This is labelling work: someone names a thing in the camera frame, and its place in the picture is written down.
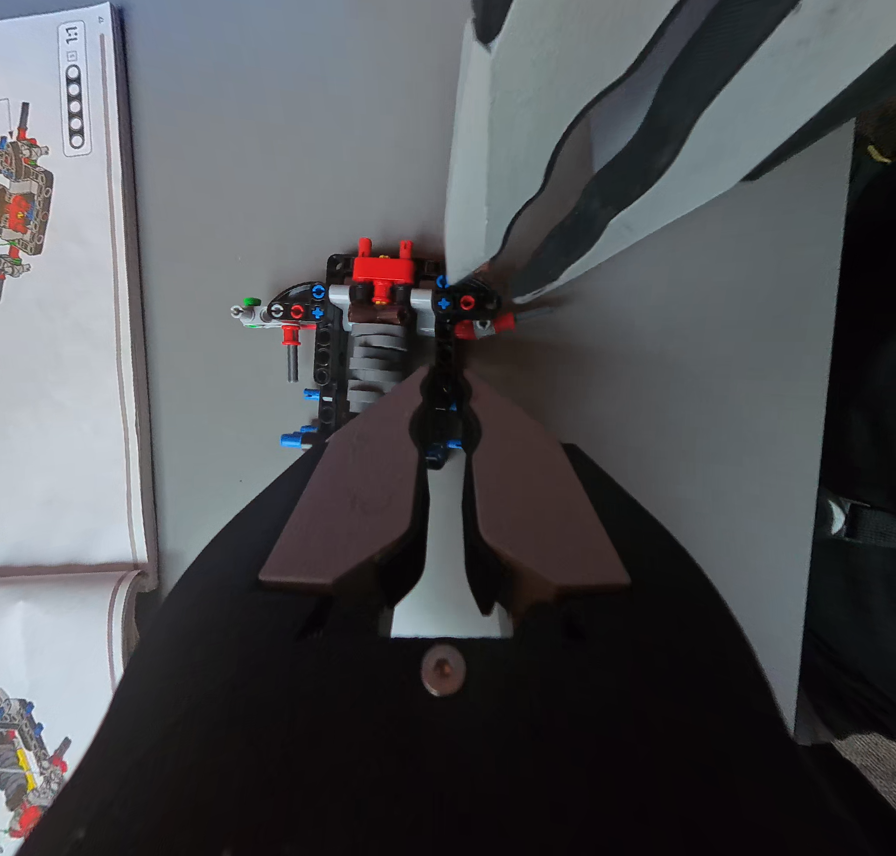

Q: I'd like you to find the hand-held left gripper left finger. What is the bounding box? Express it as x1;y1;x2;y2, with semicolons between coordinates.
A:
258;366;431;610

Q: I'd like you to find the open lego instruction booklet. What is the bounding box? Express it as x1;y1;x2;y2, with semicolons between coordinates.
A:
0;3;158;844

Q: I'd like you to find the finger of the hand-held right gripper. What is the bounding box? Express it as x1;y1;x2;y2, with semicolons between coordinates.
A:
513;0;896;304
444;0;744;284

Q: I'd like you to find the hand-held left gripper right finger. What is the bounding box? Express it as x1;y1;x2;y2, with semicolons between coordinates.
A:
458;369;632;617

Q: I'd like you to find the black frame lego assembly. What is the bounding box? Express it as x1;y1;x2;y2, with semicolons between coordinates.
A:
230;236;561;470

